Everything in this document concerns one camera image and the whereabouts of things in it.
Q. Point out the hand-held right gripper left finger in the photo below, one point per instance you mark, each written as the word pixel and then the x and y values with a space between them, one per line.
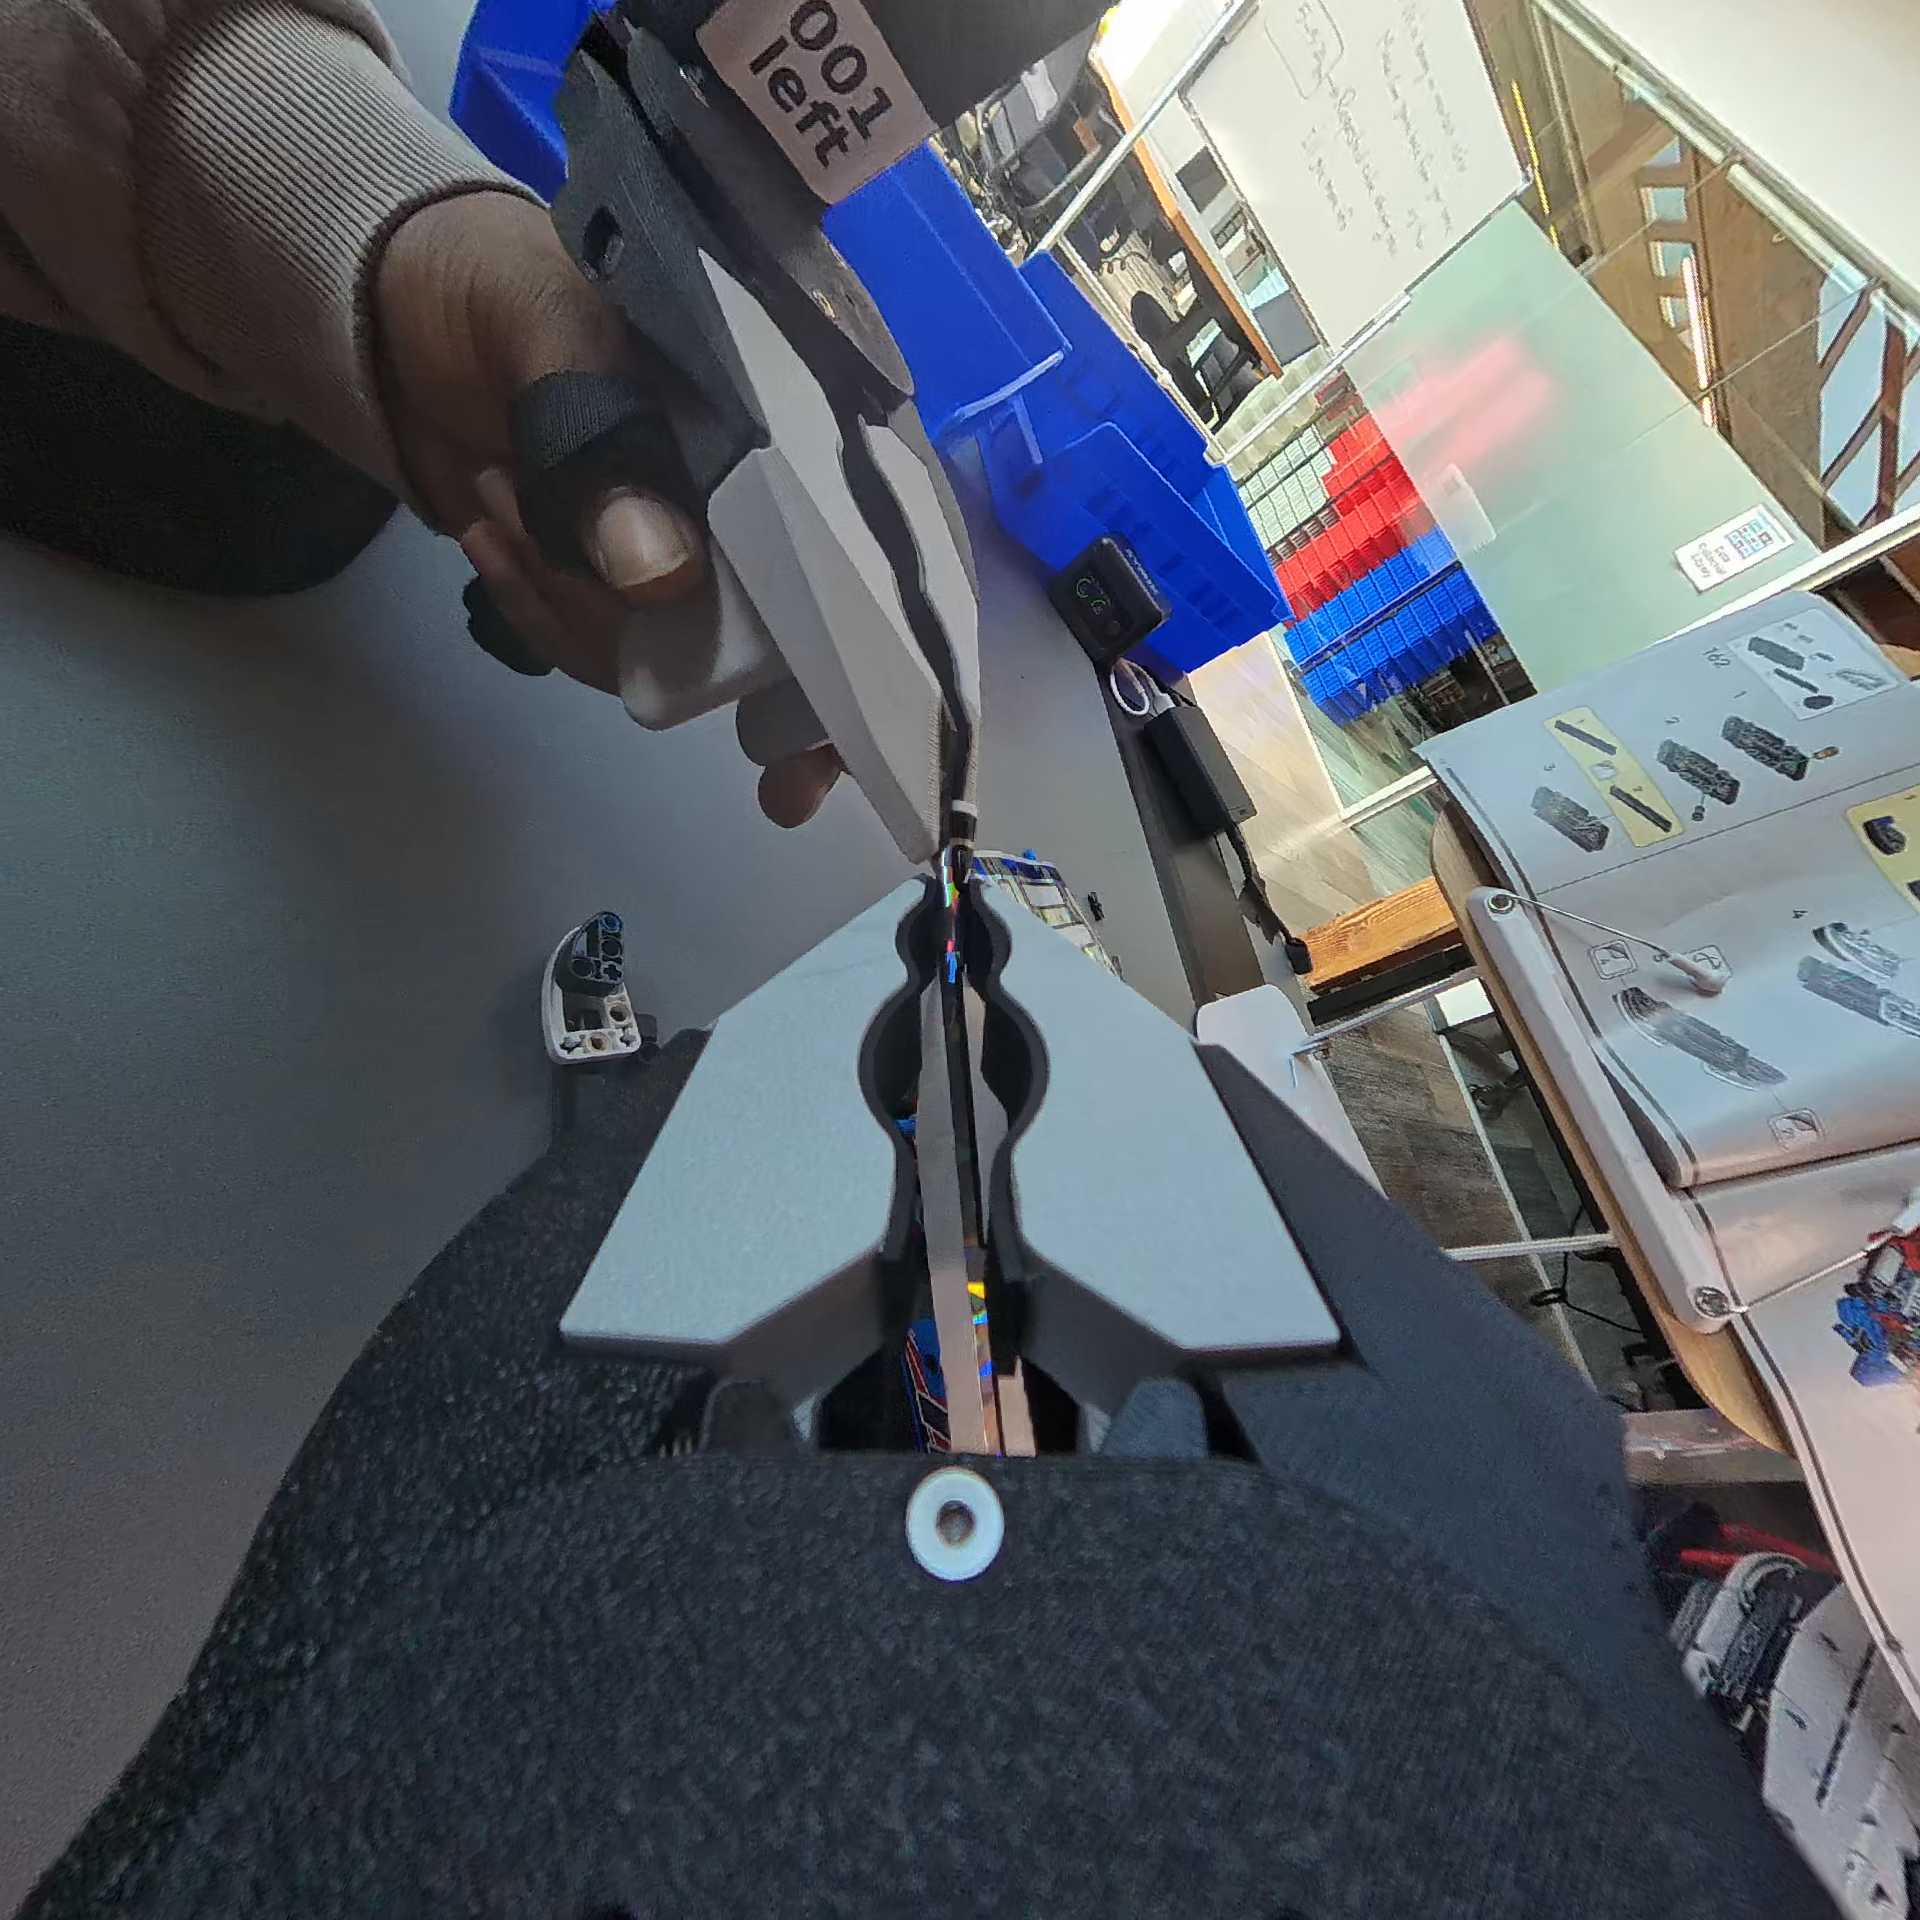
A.
pixel 733 1199

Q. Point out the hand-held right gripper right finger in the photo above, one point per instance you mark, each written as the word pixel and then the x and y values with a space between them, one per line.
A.
pixel 1169 1199

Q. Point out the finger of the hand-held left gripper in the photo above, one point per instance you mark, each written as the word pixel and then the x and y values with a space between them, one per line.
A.
pixel 937 554
pixel 842 631

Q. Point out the sticker sheet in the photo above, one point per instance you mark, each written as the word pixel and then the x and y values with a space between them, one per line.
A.
pixel 955 1199

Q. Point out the white curved frame brick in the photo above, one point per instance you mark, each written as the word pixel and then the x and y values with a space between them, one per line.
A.
pixel 592 1034

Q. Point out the black curved brick blue pin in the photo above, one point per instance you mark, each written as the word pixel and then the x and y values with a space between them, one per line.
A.
pixel 592 961

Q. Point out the wooden office desk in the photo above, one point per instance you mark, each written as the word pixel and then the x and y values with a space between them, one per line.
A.
pixel 1186 224

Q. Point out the grey desk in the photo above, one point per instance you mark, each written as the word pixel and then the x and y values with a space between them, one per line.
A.
pixel 223 901

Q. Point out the black portable power station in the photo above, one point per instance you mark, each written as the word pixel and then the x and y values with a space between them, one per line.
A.
pixel 1111 601

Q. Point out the white rounded pad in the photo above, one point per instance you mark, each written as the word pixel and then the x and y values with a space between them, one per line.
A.
pixel 1260 1034

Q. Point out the blue storage bin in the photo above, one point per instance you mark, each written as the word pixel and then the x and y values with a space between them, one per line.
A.
pixel 960 286
pixel 1185 554

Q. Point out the black office chair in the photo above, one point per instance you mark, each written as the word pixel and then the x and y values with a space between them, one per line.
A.
pixel 1163 336

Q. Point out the black power adapter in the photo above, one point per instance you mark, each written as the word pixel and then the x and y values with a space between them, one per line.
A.
pixel 1198 765

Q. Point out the wooden plank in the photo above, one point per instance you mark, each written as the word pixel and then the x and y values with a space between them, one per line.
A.
pixel 1378 928

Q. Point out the stack of pale crates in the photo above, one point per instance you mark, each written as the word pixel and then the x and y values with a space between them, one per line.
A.
pixel 1290 479

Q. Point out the stack of red crates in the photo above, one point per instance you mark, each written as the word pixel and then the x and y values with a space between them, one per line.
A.
pixel 1358 510

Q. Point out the wooden booklet stand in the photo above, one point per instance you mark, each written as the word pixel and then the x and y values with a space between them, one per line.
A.
pixel 1590 1096

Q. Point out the stack of blue crates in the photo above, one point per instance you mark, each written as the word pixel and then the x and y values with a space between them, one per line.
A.
pixel 1394 631

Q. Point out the whiteboard with handwriting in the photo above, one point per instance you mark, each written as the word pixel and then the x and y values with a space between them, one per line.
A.
pixel 1350 149

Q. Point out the brick instruction booklet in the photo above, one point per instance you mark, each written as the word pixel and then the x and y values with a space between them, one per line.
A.
pixel 1725 901

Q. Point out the frosted glass partition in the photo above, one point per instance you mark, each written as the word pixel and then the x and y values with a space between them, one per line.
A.
pixel 1574 450

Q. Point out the small paper notice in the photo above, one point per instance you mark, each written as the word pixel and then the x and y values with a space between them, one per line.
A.
pixel 1732 548

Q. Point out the toy car set box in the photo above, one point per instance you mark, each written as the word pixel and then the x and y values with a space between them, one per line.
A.
pixel 1802 1726

